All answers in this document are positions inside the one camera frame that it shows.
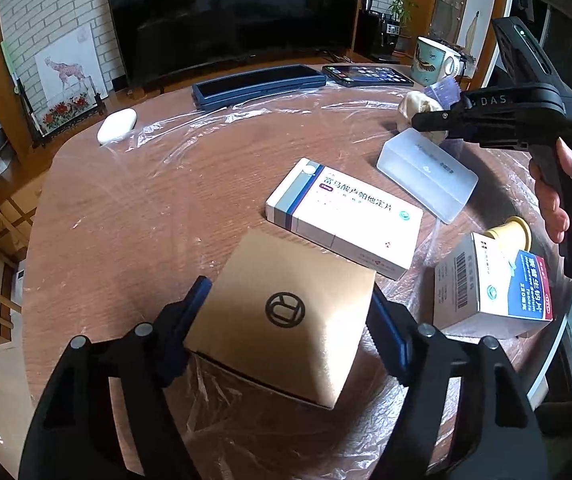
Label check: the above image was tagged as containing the large white medicine box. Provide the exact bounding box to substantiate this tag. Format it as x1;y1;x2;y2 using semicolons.
265;157;424;281

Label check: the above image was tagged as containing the large black television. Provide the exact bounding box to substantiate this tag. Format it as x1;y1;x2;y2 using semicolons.
103;0;364;92

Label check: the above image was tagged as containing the person's right hand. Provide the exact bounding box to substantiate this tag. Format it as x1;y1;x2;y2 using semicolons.
530;140;572;244

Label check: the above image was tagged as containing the green potted plant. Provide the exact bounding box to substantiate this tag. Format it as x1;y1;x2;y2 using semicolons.
388;0;419;53

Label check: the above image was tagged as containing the white oval case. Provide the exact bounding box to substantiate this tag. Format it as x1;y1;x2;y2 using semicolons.
97;108;138;143

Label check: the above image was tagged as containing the blue glasses case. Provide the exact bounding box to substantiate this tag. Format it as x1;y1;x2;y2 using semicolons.
192;64;328;112

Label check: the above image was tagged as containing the hanging scroll picture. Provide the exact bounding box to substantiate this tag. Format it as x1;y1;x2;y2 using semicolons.
458;7;484;56

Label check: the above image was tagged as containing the small yellow bottle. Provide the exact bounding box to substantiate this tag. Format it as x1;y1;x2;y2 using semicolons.
483;216;533;253

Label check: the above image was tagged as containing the small blue white medicine box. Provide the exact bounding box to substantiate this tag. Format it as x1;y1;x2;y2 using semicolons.
433;231;553;336

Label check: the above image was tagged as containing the black smartphone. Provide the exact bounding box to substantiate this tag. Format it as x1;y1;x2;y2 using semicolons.
322;63;415;88

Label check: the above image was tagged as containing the purple pill organizer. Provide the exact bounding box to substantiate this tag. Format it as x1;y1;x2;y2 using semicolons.
423;77;462;111

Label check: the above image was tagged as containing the teal patterned mug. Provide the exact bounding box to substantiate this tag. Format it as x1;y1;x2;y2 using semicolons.
410;36;463;86

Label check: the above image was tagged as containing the beige tissue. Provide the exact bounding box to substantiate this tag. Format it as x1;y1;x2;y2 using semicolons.
397;91;449;143

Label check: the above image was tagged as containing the framed flower picture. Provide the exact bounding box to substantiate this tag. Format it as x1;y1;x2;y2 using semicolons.
26;77;104;148

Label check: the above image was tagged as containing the brown cardboard box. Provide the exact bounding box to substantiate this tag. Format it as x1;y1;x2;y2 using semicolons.
183;227;377;408

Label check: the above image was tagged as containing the deer painting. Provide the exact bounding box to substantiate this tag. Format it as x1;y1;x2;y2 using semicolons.
33;24;108;106

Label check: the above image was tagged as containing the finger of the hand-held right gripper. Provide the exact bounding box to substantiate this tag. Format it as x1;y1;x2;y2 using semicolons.
411;100;472;136

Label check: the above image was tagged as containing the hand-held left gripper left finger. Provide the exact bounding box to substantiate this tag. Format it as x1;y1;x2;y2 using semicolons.
18;275;213;480

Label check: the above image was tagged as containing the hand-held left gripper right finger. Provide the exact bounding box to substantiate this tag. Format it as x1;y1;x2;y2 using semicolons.
366;285;549;480

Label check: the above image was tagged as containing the frosted plastic box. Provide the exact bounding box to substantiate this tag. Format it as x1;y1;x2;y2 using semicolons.
377;127;479;225

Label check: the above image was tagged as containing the black coffee machine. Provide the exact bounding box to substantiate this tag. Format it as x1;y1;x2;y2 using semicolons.
356;0;402;58

